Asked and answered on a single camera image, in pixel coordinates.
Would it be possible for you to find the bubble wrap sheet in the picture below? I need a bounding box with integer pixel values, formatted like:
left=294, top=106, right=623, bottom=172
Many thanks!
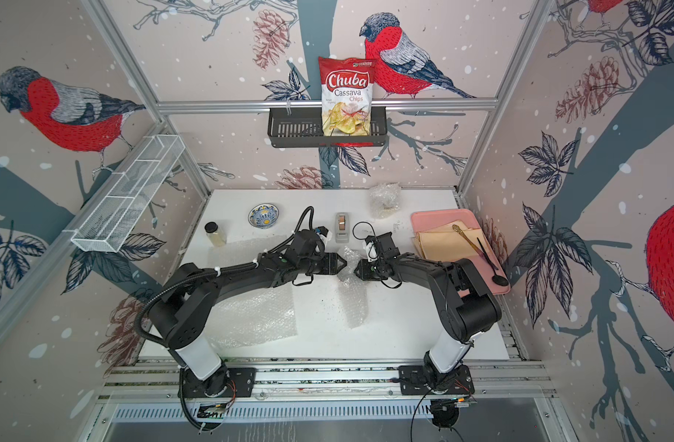
left=204, top=235, right=298, bottom=350
left=337, top=246, right=368, bottom=329
left=368, top=183, right=401, bottom=219

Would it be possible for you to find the glass jar black lid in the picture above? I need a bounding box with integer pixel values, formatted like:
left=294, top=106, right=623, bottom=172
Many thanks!
left=204, top=221, right=227, bottom=248

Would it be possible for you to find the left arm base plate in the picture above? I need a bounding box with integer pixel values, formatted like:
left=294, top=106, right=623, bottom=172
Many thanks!
left=178, top=366, right=257, bottom=399

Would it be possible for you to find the white mesh wall shelf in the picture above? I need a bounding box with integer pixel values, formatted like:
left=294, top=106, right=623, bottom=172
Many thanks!
left=71, top=134, right=185, bottom=252

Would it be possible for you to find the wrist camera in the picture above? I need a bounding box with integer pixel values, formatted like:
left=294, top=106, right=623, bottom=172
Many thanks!
left=365, top=232, right=401, bottom=261
left=288, top=227, right=329, bottom=259

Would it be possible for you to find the horizontal aluminium frame bar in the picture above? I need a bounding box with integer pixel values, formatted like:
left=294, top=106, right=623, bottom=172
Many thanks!
left=155, top=98, right=499, bottom=116

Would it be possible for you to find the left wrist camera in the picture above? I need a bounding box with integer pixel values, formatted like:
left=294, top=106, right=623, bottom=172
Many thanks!
left=288, top=227, right=329, bottom=259

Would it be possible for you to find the blue yellow patterned bowl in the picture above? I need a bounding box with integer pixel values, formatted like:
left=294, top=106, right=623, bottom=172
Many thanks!
left=248, top=204, right=280, bottom=229

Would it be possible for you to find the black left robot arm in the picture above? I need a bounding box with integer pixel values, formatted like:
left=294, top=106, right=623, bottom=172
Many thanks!
left=134, top=252, right=347, bottom=381

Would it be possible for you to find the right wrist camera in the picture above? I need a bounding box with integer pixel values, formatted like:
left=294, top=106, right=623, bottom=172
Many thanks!
left=365, top=232, right=401, bottom=261

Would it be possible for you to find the gold spoon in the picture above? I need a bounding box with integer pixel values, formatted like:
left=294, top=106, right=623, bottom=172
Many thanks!
left=451, top=224, right=485, bottom=257

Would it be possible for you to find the pink plastic tray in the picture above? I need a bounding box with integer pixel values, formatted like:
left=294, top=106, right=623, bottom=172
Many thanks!
left=411, top=209, right=511, bottom=296

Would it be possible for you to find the black wire wall basket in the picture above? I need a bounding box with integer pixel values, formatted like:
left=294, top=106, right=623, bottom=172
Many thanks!
left=267, top=106, right=389, bottom=149

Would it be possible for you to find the red cassava chips bag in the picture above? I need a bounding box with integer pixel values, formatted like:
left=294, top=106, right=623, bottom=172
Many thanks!
left=319, top=57, right=376, bottom=137

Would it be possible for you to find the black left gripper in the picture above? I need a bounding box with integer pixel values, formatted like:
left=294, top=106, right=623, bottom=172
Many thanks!
left=298, top=251, right=350, bottom=276

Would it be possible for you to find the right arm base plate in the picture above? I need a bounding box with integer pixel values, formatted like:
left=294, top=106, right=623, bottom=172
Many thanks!
left=397, top=364, right=475, bottom=396

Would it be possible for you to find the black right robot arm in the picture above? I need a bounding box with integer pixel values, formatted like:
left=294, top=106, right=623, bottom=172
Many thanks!
left=355, top=253, right=502, bottom=392

